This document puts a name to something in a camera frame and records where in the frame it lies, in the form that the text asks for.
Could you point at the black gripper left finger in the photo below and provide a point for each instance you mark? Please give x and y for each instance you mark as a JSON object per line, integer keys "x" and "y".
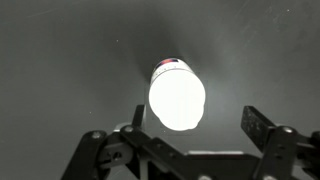
{"x": 146, "y": 158}

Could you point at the white plastic bottle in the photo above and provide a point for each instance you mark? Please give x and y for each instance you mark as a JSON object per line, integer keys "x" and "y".
{"x": 176, "y": 95}

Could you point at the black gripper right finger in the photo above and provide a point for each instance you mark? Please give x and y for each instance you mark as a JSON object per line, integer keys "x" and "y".
{"x": 282, "y": 148}

